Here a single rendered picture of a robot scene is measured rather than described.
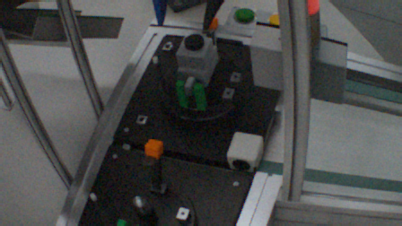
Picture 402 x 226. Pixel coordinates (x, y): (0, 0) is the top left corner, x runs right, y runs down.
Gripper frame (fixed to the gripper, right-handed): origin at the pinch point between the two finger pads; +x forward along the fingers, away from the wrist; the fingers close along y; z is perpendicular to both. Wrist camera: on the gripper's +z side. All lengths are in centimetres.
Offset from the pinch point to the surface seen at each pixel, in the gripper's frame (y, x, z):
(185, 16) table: -15.1, 3.2, -43.8
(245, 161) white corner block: 10.4, 22.0, -3.9
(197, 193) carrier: 4.8, 26.9, -0.1
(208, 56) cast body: 2.3, 8.0, -6.7
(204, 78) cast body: 2.1, 11.3, -6.3
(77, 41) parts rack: -19.0, 6.8, -1.0
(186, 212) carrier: 5.3, 28.0, 6.4
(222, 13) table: -6.9, 1.3, -45.8
